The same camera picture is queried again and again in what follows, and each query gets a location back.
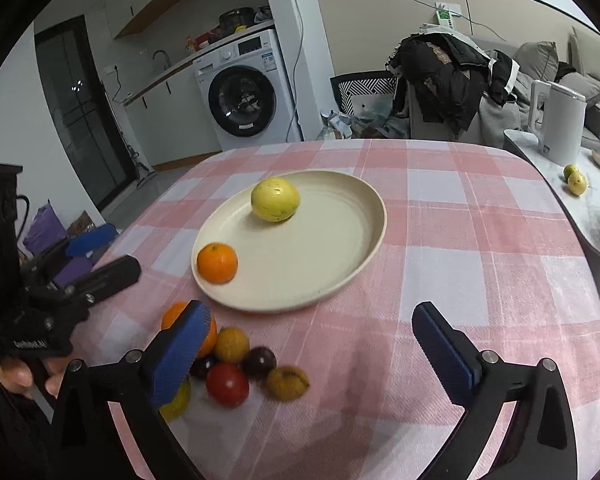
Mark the pink checked tablecloth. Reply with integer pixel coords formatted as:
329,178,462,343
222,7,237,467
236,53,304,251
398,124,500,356
67,139,600,480

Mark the grey sofa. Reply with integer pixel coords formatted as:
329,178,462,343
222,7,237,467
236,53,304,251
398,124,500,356
470,25,600,146

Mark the brown patterned bag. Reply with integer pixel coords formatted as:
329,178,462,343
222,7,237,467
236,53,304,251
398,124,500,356
69,210,95,237

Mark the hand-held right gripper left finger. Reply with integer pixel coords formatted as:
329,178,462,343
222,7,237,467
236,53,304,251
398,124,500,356
50,300,218,480

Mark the grey pillow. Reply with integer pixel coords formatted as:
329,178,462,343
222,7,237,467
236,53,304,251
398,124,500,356
512,41,561,83

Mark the dark glass door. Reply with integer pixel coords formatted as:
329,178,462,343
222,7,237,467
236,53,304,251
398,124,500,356
34,15,136,213

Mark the white kitchen counter cabinet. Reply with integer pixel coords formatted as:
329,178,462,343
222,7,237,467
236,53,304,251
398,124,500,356
122,55,223,171

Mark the dark purple passion fruit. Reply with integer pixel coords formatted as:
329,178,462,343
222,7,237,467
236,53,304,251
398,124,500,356
189,355,218,380
242,346,277,378

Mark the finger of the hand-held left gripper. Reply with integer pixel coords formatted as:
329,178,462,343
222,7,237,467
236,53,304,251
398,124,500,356
20,224,119,281
50,255,142,311

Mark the floor mop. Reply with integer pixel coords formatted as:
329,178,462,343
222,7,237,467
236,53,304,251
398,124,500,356
122,135,157,183

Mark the black patterned basket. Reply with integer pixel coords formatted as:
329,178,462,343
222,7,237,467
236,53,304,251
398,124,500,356
330,74,398,116

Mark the purple bag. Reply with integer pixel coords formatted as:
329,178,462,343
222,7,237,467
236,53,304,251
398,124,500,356
22,202,68,256

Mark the white washing machine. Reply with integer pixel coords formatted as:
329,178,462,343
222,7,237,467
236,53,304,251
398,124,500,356
194,29,303,152

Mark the pile of plastic bags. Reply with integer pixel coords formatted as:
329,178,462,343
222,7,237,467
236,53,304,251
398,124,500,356
320,105,411,140

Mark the brown round fruit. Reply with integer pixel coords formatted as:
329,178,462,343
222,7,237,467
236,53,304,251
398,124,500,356
266,366,310,402
214,327,251,364

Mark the person's left hand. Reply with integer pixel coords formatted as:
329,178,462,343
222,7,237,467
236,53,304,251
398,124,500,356
0,357,71,401

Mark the large smooth yellow fruit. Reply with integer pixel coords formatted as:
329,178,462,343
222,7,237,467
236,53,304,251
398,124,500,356
251,177,301,222

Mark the white electric kettle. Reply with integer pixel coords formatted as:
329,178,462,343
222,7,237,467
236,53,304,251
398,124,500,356
527,80,588,161

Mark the black cooking pot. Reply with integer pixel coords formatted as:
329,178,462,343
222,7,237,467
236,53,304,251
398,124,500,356
218,7,255,31

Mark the person's left forearm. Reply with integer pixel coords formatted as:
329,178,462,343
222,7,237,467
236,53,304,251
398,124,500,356
0,355,56,480

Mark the small orange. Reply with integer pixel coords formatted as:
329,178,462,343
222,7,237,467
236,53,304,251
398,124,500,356
196,242,239,285

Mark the red tomato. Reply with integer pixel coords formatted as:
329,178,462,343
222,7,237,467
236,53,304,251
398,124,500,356
205,363,250,408

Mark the marble side table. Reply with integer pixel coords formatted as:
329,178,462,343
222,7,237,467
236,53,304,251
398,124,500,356
503,129,600,261

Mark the pile of dark clothes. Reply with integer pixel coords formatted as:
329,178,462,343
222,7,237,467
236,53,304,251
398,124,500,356
385,32,521,141

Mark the large orange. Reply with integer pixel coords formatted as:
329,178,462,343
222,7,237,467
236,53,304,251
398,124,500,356
161,301,218,358

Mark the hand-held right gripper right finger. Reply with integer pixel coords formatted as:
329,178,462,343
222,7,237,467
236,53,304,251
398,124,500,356
411,301,578,480

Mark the hanging white cable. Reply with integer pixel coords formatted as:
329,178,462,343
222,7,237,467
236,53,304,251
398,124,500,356
280,0,305,142

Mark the bumpy yellow fruit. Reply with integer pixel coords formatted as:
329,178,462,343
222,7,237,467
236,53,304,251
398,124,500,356
159,377,192,423

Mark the cream round plate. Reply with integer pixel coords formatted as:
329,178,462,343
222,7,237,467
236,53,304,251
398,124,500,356
191,170,388,312

